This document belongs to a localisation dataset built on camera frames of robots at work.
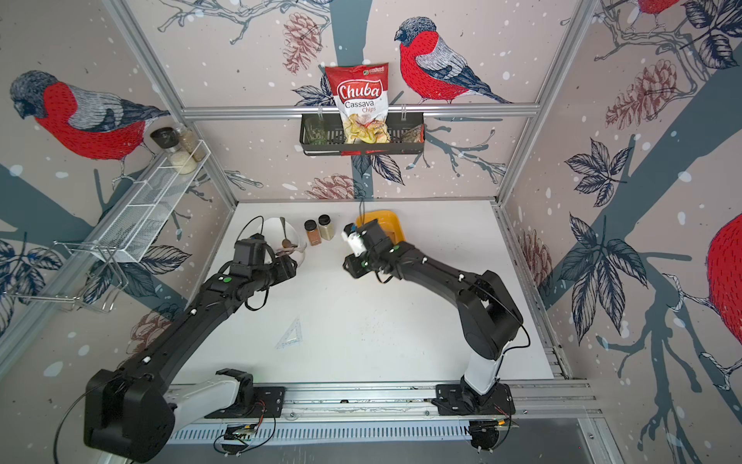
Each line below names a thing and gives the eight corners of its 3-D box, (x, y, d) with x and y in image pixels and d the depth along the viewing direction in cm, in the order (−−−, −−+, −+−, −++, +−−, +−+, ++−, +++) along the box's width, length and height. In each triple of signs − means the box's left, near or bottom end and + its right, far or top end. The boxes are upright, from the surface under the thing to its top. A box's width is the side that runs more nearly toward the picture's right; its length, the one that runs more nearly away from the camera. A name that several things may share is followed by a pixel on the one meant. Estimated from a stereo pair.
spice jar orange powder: (312, 246, 106) (307, 232, 100) (308, 236, 110) (303, 221, 103) (322, 242, 108) (319, 228, 101) (318, 232, 111) (314, 217, 104)
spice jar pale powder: (321, 240, 109) (317, 224, 102) (323, 230, 112) (319, 214, 105) (334, 240, 109) (330, 224, 102) (335, 230, 112) (332, 214, 105)
